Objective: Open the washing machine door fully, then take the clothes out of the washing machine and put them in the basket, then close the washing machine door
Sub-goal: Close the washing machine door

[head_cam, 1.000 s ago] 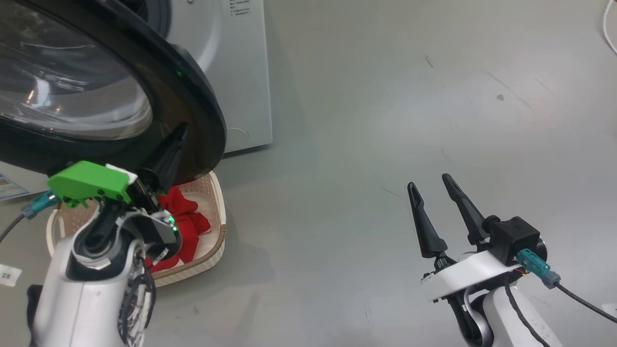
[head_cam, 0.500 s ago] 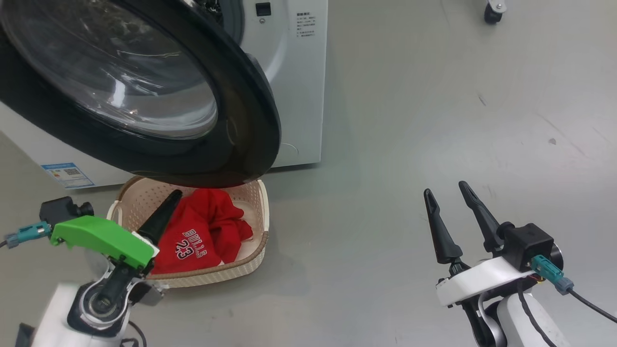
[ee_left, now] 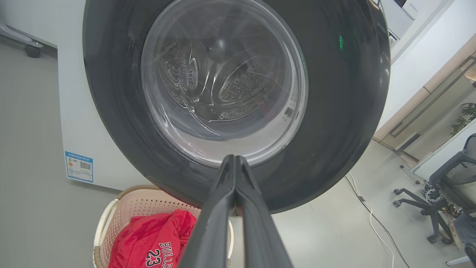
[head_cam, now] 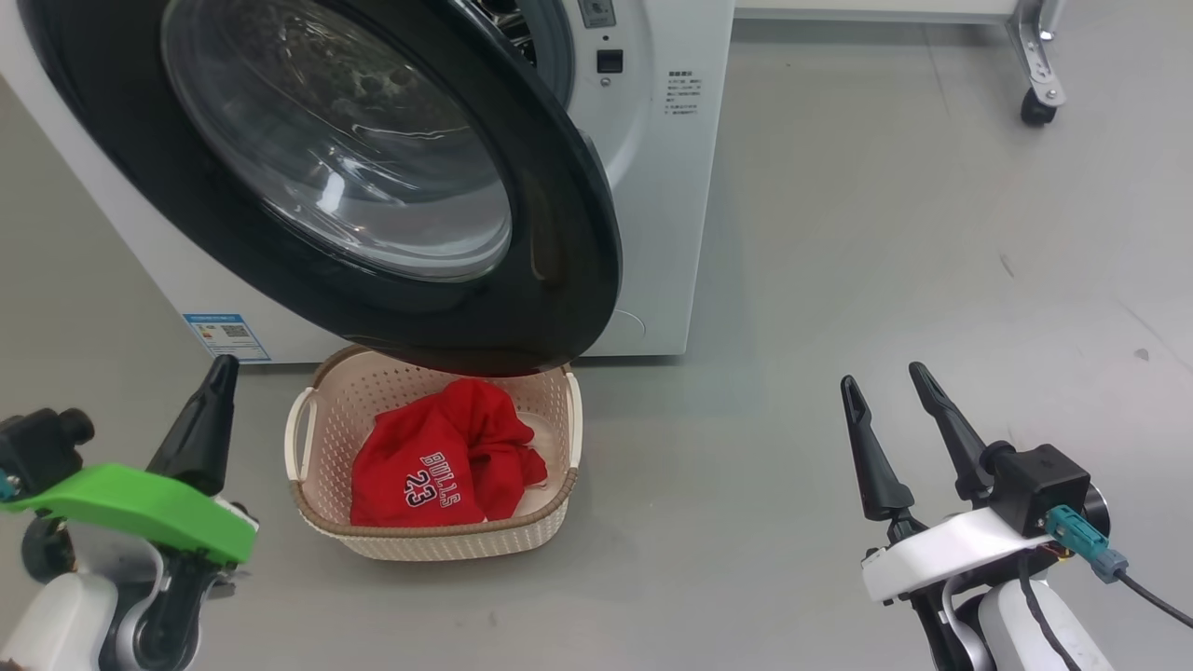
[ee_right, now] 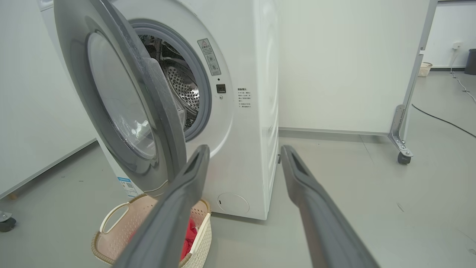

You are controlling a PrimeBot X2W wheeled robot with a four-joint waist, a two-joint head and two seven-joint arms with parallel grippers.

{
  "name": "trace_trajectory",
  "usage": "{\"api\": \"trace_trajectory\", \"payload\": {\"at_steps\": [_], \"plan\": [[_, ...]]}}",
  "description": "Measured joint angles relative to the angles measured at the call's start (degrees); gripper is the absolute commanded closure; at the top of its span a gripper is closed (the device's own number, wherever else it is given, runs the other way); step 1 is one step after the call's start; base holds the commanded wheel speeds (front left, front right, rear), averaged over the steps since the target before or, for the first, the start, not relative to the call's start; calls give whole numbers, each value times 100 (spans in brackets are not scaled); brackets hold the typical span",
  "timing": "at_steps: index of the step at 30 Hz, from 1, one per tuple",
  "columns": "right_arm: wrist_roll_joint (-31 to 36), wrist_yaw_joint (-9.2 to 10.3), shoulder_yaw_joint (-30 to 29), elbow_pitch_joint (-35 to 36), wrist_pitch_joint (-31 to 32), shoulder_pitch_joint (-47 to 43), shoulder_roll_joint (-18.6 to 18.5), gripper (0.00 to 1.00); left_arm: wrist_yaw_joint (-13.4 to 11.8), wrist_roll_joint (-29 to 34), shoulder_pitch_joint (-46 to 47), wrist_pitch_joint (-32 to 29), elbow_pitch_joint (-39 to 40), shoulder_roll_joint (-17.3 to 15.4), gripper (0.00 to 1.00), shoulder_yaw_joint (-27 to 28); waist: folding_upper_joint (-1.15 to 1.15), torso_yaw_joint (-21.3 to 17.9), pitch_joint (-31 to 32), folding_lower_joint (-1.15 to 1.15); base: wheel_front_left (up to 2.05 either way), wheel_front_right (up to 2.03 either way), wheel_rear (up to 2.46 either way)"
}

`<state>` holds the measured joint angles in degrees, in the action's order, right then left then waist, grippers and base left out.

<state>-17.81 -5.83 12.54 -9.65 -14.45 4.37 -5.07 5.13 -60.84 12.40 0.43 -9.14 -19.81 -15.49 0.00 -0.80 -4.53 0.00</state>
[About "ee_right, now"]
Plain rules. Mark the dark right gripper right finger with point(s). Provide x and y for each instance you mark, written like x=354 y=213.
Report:
x=327 y=230

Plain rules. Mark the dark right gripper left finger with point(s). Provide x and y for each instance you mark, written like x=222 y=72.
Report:
x=167 y=223

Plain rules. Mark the red jersey with white logo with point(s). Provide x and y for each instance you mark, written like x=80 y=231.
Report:
x=189 y=238

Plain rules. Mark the dark grey round washer door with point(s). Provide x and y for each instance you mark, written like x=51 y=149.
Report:
x=74 y=74

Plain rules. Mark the cream laundry basket brown rim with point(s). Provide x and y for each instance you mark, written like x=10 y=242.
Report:
x=119 y=234

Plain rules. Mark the white front-load washing machine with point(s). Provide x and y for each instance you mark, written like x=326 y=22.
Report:
x=245 y=149

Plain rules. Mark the small cream woven basket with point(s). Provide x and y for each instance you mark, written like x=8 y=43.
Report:
x=425 y=69

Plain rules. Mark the metal caster foot black wheel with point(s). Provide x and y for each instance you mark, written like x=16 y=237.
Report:
x=399 y=141
x=6 y=222

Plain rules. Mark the dark grey trash bin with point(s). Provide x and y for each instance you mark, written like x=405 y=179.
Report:
x=470 y=61

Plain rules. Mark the white partition panel metal frame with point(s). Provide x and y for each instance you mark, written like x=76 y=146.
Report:
x=349 y=67
x=29 y=93

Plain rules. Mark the white wall socket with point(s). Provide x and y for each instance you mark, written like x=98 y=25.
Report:
x=457 y=45

